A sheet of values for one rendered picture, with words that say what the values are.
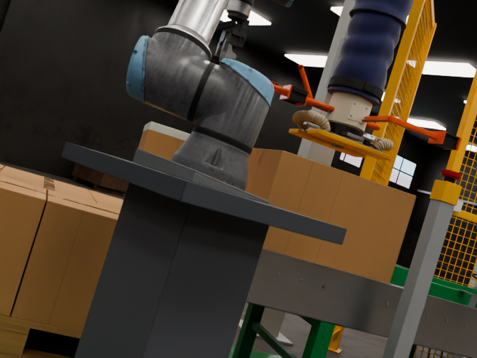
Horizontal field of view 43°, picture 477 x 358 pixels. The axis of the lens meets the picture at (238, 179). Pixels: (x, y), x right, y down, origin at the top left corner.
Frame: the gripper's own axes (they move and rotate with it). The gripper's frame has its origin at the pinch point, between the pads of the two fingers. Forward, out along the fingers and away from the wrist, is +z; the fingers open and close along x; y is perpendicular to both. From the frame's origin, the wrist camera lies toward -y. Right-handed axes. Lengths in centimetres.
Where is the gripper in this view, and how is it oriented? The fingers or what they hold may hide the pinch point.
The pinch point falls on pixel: (216, 64)
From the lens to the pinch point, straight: 234.6
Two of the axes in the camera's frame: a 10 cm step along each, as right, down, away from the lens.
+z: -3.0, 9.6, -0.1
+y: 9.1, 2.8, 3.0
